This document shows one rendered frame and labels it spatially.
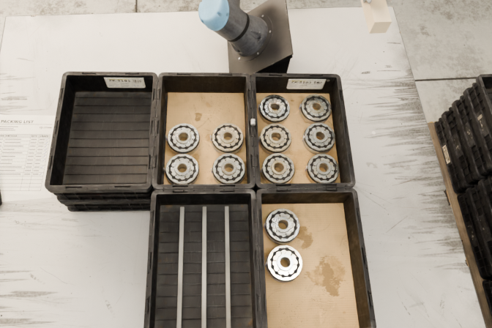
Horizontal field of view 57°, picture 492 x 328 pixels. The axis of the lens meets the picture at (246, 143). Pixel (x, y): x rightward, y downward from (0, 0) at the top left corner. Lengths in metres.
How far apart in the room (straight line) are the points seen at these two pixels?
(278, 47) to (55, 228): 0.95
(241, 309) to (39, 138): 0.91
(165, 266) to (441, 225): 0.93
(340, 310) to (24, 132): 1.20
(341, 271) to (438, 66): 1.82
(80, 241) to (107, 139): 0.34
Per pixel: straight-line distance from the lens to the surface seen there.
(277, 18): 1.67
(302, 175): 1.47
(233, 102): 1.55
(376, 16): 1.68
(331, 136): 1.51
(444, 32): 3.15
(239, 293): 1.35
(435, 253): 1.67
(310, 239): 1.41
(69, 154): 1.54
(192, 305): 1.35
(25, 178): 1.69
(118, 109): 1.57
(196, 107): 1.54
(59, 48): 1.92
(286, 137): 1.47
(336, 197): 1.41
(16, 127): 1.79
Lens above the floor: 2.17
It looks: 65 degrees down
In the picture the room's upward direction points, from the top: 9 degrees clockwise
